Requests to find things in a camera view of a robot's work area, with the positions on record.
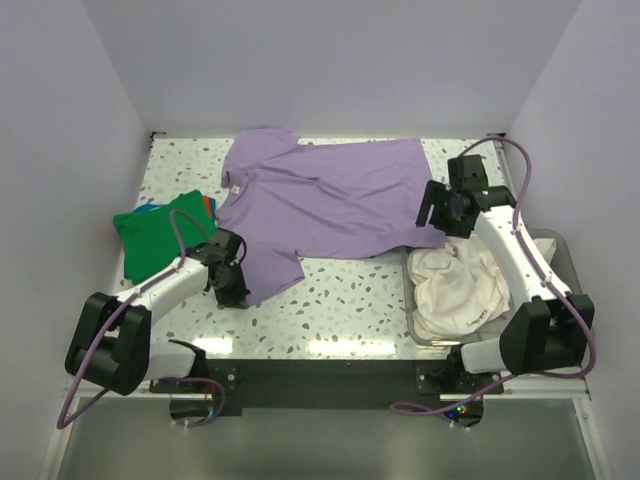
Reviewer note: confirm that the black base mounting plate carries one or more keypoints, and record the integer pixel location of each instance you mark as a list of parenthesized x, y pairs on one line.
[(317, 384)]

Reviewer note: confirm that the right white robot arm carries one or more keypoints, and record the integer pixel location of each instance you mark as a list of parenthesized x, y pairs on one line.
[(551, 326)]

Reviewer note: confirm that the folded green t-shirt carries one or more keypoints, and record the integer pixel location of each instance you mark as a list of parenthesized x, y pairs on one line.
[(155, 235)]

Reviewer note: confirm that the purple t-shirt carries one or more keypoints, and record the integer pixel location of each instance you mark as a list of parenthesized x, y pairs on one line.
[(289, 201)]

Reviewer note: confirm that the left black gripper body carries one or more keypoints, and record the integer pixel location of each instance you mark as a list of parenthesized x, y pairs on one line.
[(233, 285)]

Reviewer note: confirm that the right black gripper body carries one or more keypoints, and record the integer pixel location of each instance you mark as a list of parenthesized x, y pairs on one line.
[(450, 224)]

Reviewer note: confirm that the white t-shirt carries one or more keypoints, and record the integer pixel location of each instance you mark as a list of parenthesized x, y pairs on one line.
[(457, 289)]

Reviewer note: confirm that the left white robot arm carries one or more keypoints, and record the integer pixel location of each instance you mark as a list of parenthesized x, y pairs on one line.
[(112, 346)]

